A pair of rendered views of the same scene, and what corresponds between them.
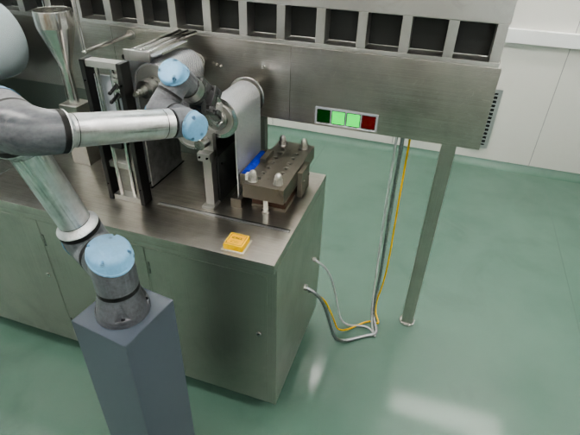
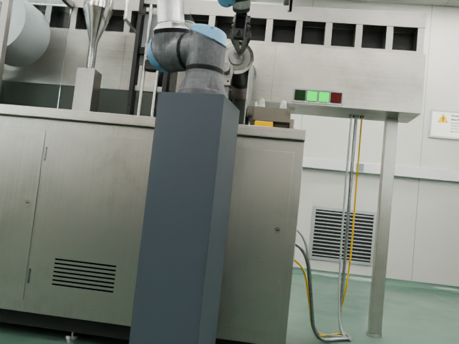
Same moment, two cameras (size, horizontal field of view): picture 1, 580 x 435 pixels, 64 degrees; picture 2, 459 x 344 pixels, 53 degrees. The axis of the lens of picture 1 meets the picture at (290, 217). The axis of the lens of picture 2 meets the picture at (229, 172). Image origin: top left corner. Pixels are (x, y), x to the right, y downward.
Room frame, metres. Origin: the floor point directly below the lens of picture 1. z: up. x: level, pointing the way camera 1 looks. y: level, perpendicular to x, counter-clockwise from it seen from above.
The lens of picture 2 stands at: (-0.45, 0.64, 0.59)
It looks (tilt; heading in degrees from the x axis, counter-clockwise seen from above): 4 degrees up; 349
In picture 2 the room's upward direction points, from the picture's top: 6 degrees clockwise
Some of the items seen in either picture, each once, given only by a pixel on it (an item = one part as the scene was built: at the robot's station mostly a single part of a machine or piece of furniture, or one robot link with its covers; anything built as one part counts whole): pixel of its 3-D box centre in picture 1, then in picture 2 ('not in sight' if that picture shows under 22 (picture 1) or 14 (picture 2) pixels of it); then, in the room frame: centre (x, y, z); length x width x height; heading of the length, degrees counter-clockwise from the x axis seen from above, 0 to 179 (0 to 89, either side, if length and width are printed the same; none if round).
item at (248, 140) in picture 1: (249, 143); (248, 96); (1.63, 0.17, 1.11); 0.23 x 0.01 x 0.18; 162
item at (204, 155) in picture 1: (208, 171); (223, 98); (1.50, 0.31, 1.05); 0.06 x 0.05 x 0.31; 162
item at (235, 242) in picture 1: (236, 242); (263, 125); (1.26, 0.18, 0.91); 0.07 x 0.07 x 0.02; 72
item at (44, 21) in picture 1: (53, 17); (98, 5); (1.85, 0.92, 1.50); 0.14 x 0.14 x 0.06
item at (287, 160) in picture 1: (280, 169); (272, 123); (1.63, 0.04, 1.00); 0.40 x 0.16 x 0.06; 162
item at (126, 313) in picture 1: (120, 297); (203, 85); (0.94, 0.47, 0.95); 0.15 x 0.15 x 0.10
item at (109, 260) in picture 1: (110, 264); (205, 48); (0.94, 0.48, 1.07); 0.13 x 0.12 x 0.14; 46
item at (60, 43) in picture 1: (73, 98); (90, 67); (1.85, 0.92, 1.19); 0.14 x 0.14 x 0.57
